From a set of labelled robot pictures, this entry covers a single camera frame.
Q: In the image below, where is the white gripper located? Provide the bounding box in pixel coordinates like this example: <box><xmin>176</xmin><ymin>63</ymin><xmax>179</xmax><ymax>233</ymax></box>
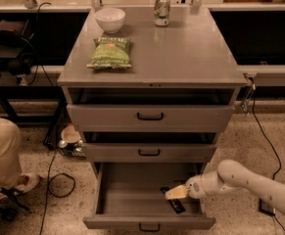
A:
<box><xmin>165</xmin><ymin>175</ymin><xmax>205</xmax><ymax>200</ymax></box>

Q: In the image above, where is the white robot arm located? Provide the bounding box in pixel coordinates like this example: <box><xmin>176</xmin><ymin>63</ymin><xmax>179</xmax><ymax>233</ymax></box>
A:
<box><xmin>165</xmin><ymin>160</ymin><xmax>285</xmax><ymax>235</ymax></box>

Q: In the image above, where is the grey open bottom drawer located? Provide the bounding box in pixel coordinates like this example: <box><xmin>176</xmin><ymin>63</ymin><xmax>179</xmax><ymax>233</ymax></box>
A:
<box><xmin>83</xmin><ymin>163</ymin><xmax>215</xmax><ymax>232</ymax></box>

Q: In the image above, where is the grey metal drawer cabinet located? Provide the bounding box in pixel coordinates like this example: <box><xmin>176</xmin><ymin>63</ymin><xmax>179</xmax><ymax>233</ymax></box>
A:
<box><xmin>57</xmin><ymin>6</ymin><xmax>248</xmax><ymax>166</ymax></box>

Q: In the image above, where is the grey middle drawer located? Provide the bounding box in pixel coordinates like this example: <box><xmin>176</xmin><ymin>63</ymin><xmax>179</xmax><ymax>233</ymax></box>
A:
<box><xmin>84</xmin><ymin>143</ymin><xmax>215</xmax><ymax>163</ymax></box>

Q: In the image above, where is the grey top drawer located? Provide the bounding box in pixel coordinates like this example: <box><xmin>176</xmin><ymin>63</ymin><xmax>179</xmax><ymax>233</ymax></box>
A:
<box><xmin>67</xmin><ymin>104</ymin><xmax>233</xmax><ymax>133</ymax></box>

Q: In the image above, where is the black power adapter box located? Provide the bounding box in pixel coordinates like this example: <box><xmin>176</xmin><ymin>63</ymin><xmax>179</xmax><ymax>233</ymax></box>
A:
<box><xmin>260</xmin><ymin>200</ymin><xmax>275</xmax><ymax>216</ymax></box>

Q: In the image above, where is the small bowl on floor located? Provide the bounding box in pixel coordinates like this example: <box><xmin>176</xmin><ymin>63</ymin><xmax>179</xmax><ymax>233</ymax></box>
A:
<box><xmin>61</xmin><ymin>125</ymin><xmax>81</xmax><ymax>144</ymax></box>

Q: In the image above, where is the white red sneaker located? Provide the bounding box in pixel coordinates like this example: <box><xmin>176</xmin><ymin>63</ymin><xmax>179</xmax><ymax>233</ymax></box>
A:
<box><xmin>0</xmin><ymin>172</ymin><xmax>40</xmax><ymax>201</ymax></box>

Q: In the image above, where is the green chip bag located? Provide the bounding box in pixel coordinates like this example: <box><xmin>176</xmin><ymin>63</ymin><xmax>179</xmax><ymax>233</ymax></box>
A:
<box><xmin>87</xmin><ymin>37</ymin><xmax>131</xmax><ymax>70</ymax></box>

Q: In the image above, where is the black chair base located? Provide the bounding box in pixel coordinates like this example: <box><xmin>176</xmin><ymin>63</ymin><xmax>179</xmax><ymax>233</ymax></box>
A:
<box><xmin>0</xmin><ymin>187</ymin><xmax>30</xmax><ymax>221</ymax></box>

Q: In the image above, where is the beige trouser leg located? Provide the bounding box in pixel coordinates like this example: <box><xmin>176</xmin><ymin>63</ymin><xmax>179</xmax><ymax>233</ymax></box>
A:
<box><xmin>0</xmin><ymin>118</ymin><xmax>22</xmax><ymax>188</ymax></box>

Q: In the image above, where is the white ceramic bowl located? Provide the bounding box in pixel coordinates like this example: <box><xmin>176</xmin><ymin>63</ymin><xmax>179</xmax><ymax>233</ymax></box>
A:
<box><xmin>94</xmin><ymin>8</ymin><xmax>125</xmax><ymax>33</ymax></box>

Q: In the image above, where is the green white soda can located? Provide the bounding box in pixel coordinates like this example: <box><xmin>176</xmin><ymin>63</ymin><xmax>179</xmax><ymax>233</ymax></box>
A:
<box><xmin>154</xmin><ymin>0</ymin><xmax>170</xmax><ymax>26</ymax></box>

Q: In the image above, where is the black equipment on left shelf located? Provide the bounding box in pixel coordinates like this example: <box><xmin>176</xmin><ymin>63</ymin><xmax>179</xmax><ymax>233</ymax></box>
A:
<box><xmin>0</xmin><ymin>17</ymin><xmax>36</xmax><ymax>85</ymax></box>

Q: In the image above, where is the black right floor cable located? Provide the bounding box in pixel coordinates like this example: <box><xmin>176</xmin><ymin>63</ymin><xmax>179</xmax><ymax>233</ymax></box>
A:
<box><xmin>251</xmin><ymin>81</ymin><xmax>285</xmax><ymax>235</ymax></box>

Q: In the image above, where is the black floor cable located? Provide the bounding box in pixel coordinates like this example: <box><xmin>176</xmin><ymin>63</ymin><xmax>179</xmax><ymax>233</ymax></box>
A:
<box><xmin>38</xmin><ymin>149</ymin><xmax>76</xmax><ymax>235</ymax></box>
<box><xmin>251</xmin><ymin>81</ymin><xmax>285</xmax><ymax>235</ymax></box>

